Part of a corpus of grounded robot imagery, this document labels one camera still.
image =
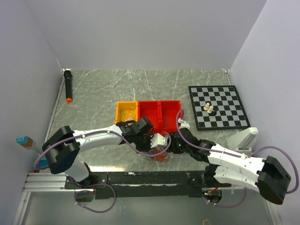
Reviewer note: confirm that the black white chessboard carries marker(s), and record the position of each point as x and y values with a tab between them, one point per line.
226	101

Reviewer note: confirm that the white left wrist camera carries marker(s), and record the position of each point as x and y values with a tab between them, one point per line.
158	141

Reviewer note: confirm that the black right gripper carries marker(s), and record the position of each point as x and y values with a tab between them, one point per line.
172	147

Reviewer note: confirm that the red plastic bin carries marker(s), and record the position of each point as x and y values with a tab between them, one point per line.
169	110
152	111

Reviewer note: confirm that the black marker orange cap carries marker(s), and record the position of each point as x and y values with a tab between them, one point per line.
68	86

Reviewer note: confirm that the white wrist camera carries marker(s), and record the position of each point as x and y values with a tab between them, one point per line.
158	141
183	124

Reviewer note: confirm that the cream chess pawn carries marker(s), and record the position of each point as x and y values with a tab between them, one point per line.
210	110

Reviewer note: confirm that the white plastic stand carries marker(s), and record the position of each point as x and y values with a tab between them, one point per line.
243	141

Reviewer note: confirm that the cream chess piece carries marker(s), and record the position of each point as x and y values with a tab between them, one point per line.
207	106

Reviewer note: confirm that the blue white block stack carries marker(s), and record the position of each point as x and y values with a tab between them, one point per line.
43	163

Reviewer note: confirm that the black chess piece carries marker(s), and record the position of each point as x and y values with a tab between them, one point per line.
213	113

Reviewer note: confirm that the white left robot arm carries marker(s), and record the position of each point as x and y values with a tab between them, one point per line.
62	148

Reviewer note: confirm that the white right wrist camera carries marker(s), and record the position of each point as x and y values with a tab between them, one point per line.
183	124

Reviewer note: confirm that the yellow plastic bin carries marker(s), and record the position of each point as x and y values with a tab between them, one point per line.
126	111

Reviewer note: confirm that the aluminium frame rail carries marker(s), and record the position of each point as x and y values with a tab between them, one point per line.
46	182

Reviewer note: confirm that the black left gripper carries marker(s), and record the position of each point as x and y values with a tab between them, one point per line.
147	147

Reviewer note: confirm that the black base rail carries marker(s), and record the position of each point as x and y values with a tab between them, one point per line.
152	184

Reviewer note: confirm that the blue orange block tower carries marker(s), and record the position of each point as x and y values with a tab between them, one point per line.
28	143

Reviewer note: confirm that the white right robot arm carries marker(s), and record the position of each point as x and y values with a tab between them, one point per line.
264	175

